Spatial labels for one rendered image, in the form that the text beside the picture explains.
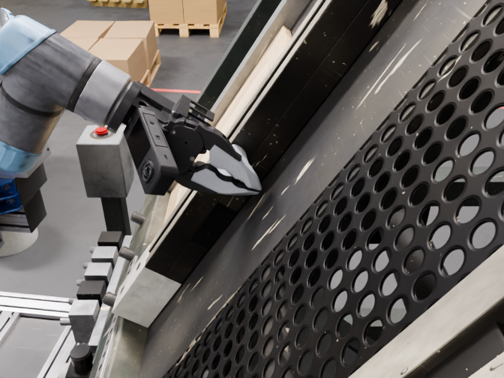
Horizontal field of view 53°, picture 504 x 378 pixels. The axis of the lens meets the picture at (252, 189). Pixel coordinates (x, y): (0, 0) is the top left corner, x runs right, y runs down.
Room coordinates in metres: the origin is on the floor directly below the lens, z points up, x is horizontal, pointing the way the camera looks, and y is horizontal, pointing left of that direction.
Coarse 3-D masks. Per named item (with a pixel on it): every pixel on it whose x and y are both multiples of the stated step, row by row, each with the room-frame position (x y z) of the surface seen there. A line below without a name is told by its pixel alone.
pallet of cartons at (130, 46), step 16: (64, 32) 4.21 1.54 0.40; (80, 32) 4.21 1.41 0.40; (96, 32) 4.21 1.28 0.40; (112, 32) 4.21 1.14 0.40; (128, 32) 4.21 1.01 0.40; (144, 32) 4.21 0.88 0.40; (96, 48) 3.79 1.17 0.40; (112, 48) 3.79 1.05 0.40; (128, 48) 3.79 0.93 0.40; (144, 48) 4.08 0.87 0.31; (112, 64) 3.54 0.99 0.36; (128, 64) 3.55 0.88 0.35; (144, 64) 3.98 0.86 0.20; (144, 80) 3.87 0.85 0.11
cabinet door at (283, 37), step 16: (288, 32) 1.02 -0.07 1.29; (272, 48) 1.01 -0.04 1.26; (256, 64) 1.05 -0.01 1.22; (272, 64) 0.93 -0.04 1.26; (256, 80) 0.98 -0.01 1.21; (240, 96) 1.01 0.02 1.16; (224, 112) 1.05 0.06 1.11; (240, 112) 0.93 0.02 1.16; (224, 128) 0.97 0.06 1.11; (176, 192) 1.00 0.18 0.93
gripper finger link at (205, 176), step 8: (200, 168) 0.58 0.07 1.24; (208, 168) 0.57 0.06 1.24; (216, 168) 0.58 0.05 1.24; (192, 176) 0.57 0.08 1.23; (200, 176) 0.57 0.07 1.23; (208, 176) 0.57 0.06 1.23; (216, 176) 0.57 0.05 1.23; (224, 176) 0.58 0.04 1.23; (232, 176) 0.60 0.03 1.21; (208, 184) 0.57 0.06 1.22; (216, 184) 0.57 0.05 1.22; (224, 184) 0.57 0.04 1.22; (232, 184) 0.57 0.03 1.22; (240, 184) 0.57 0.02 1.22; (224, 192) 0.57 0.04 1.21; (232, 192) 0.57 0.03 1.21; (240, 192) 0.57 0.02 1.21; (248, 192) 0.57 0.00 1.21; (256, 192) 0.57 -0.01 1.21
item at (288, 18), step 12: (288, 0) 1.06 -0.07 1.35; (300, 0) 1.06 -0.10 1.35; (276, 12) 1.08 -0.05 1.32; (288, 12) 1.06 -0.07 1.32; (300, 12) 1.06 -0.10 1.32; (276, 24) 1.06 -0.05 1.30; (288, 24) 1.06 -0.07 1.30; (264, 36) 1.06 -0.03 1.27; (252, 48) 1.09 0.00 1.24; (264, 48) 1.06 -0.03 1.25; (252, 60) 1.06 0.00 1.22; (240, 72) 1.06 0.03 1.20; (228, 84) 1.09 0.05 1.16; (240, 84) 1.06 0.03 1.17; (228, 96) 1.06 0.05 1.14; (216, 108) 1.06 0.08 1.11; (216, 120) 1.06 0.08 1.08
